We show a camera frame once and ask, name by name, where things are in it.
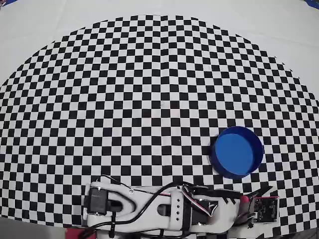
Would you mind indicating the blue round box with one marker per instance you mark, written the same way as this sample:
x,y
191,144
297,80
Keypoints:
x,y
234,152

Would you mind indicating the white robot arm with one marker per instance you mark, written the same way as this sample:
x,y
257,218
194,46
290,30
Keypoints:
x,y
174,211

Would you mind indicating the black white checkerboard sheet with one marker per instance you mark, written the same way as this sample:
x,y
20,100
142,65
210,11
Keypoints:
x,y
124,87

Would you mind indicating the black camera circuit board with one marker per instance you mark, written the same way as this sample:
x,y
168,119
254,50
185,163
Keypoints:
x,y
265,209

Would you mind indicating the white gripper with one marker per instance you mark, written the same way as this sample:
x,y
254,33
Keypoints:
x,y
230,204

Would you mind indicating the pink faceted ball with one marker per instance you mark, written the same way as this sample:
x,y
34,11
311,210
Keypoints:
x,y
245,198

